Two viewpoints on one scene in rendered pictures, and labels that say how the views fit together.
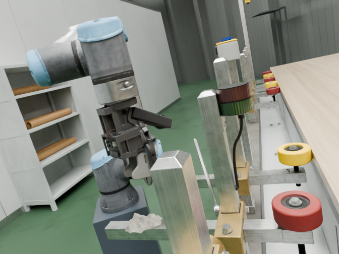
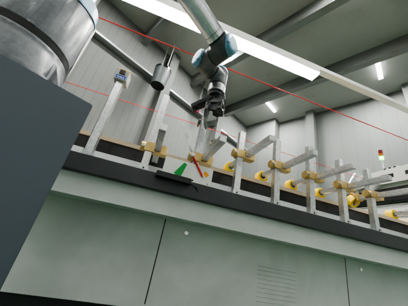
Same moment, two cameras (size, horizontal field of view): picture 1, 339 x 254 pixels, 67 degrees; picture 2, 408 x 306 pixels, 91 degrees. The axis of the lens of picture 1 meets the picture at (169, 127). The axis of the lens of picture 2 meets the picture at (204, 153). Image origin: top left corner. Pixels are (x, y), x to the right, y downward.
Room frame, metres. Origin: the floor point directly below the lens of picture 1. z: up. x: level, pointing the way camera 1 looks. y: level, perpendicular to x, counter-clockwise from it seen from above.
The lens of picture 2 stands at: (1.04, 0.78, 0.43)
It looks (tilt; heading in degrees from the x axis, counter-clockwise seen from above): 24 degrees up; 235
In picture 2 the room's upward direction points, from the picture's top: 11 degrees clockwise
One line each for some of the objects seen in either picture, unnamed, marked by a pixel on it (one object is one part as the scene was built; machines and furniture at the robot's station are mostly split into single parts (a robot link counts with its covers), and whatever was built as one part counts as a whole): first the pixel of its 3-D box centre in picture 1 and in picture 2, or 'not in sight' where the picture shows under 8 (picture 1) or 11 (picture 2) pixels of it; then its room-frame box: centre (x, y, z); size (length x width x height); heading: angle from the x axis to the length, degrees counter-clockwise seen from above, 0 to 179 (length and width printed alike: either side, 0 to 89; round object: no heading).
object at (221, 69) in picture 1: (235, 139); (155, 130); (0.72, -0.18, 0.93); 0.03 x 0.03 x 0.48; 68
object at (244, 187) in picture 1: (240, 176); (154, 149); (0.70, -0.17, 0.83); 0.13 x 0.06 x 0.05; 158
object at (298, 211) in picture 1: (298, 227); not in sight; (0.40, -0.18, 0.85); 0.08 x 0.08 x 0.11
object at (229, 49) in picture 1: (228, 51); (122, 79); (0.96, -0.27, 1.18); 0.07 x 0.07 x 0.08; 68
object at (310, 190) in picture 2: not in sight; (309, 178); (-0.21, 0.19, 0.92); 0.03 x 0.03 x 0.48; 68
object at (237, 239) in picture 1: (233, 225); (200, 159); (0.46, -0.08, 0.85); 0.13 x 0.06 x 0.05; 158
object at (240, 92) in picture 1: (233, 91); not in sight; (0.47, -0.13, 1.11); 0.06 x 0.06 x 0.02
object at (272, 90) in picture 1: (273, 96); not in sight; (1.55, -0.67, 0.85); 0.08 x 0.08 x 0.11
